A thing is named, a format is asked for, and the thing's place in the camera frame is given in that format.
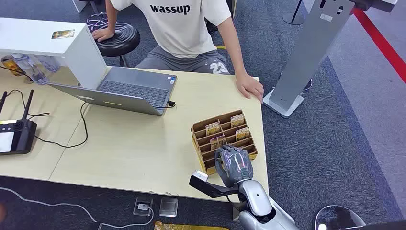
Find person's left hand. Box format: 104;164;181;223
235;73;264;104

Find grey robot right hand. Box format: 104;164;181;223
214;144;255;188

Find person's right hand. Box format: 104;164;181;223
91;28;115;43

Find yellow green printed card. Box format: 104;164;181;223
235;127;251;142
210;135;226;150
230;114;246;128
205;121;222;136

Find wooden slotted card holder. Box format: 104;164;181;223
191;109;259;176

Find card sticker on shelf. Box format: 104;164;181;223
51;29;76;40

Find person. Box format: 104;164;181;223
91;0;264;104

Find chrome stool base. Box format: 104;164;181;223
86;12;109;32

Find black round stool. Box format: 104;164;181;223
94;22;141;68

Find wooden table leg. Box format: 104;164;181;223
232;201;248;221

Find clear plastic bottle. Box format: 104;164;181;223
12;53;49;86
34;54;61;73

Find grey laptop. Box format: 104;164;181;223
47;66;178;117

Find white desk shelf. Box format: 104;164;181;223
0;17;109;91

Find grey kiosk stand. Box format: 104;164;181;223
262;0;399;119

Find metal floor plate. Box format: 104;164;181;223
158;197;179;218

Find black stanchion base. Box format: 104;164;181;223
282;0;306;26

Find gold foil sheet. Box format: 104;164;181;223
154;221;231;230

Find yellow drink can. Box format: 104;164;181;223
0;54;25;77

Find floor socket with plug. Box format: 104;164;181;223
133;196;154;217

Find round metal base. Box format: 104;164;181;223
314;205;367;230

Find black controller with antennas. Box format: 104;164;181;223
0;90;38;156

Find red barrier belt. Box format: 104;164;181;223
350;7;406;84

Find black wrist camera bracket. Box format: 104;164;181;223
189;175;240;200

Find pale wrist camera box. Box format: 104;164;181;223
192;170;210;183

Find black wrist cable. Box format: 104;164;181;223
225;195;243;211

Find black laptop plug cable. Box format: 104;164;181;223
155;100;177;111

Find black power cable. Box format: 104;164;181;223
33;101;90;149

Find thin black cable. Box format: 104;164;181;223
0;89;51;119

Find white floor cable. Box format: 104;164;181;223
0;186;155;230

